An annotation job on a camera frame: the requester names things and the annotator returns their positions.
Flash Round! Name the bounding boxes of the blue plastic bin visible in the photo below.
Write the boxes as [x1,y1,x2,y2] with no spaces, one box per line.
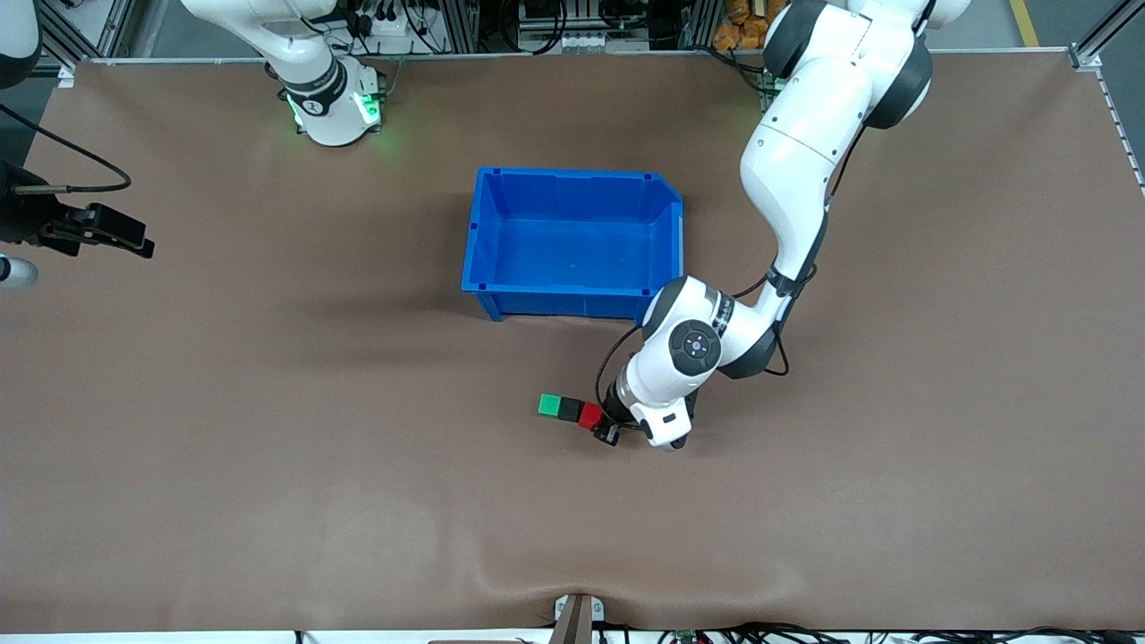
[462,166,687,329]

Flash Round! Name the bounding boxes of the white power strip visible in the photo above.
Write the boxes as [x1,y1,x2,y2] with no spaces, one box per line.
[344,4,421,56]

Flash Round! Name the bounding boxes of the black equipment box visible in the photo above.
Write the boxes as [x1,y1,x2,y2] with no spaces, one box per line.
[517,0,658,53]

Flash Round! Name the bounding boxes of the orange snack bags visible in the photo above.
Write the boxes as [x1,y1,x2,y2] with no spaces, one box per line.
[713,0,788,52]

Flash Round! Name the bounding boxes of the white perforated edge strip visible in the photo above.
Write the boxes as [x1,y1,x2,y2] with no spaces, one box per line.
[1093,67,1145,193]

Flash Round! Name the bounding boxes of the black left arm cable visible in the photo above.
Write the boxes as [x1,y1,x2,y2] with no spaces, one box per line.
[593,264,819,430]

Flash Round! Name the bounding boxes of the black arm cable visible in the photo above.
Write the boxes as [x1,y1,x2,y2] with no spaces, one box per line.
[0,103,133,195]
[593,264,819,430]

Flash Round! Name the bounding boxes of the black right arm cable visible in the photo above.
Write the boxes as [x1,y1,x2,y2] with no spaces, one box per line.
[0,103,133,195]

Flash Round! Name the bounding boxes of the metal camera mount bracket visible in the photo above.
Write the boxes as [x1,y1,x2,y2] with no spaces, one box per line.
[550,593,606,644]

